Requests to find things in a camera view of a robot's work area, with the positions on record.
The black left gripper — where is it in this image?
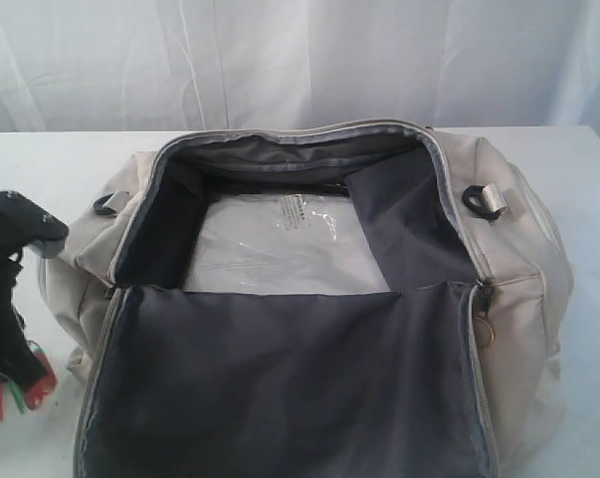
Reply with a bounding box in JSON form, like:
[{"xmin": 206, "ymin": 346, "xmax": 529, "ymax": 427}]
[{"xmin": 0, "ymin": 213, "xmax": 48, "ymax": 393}]

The colourful key tag bunch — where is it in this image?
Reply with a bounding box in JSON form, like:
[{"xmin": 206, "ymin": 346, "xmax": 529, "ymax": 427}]
[{"xmin": 0, "ymin": 340, "xmax": 58, "ymax": 423}]

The cream fabric duffel bag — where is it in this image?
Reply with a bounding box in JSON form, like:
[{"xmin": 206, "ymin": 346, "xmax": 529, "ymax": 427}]
[{"xmin": 39, "ymin": 120, "xmax": 573, "ymax": 477}]

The white backdrop curtain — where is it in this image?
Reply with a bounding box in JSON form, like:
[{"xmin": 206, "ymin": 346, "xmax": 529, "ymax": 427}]
[{"xmin": 0, "ymin": 1, "xmax": 600, "ymax": 134}]

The clear plastic wrapped package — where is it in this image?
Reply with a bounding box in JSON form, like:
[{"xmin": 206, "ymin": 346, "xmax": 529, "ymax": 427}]
[{"xmin": 182, "ymin": 194, "xmax": 389, "ymax": 295}]

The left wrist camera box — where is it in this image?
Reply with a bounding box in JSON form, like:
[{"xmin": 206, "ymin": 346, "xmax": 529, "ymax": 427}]
[{"xmin": 0, "ymin": 190, "xmax": 69, "ymax": 259}]

